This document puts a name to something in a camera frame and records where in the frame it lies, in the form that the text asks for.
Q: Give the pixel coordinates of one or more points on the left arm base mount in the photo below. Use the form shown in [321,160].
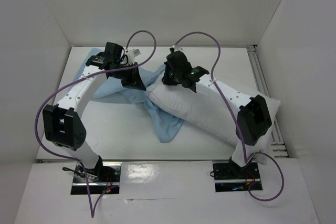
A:
[109,181]

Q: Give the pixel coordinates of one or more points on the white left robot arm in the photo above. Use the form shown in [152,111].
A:
[62,121]

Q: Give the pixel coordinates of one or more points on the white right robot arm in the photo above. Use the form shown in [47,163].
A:
[250,114]

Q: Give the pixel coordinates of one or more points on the aluminium rail frame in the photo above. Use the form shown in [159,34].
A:
[277,144]

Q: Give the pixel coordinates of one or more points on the light blue pillowcase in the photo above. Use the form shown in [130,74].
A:
[166,125]

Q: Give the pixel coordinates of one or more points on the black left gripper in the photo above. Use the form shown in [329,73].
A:
[134,81]

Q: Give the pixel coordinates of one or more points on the white pillow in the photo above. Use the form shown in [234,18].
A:
[211,115]

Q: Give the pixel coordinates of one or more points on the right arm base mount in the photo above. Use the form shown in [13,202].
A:
[228,179]

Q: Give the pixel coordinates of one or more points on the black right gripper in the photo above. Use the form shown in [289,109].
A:
[169,77]

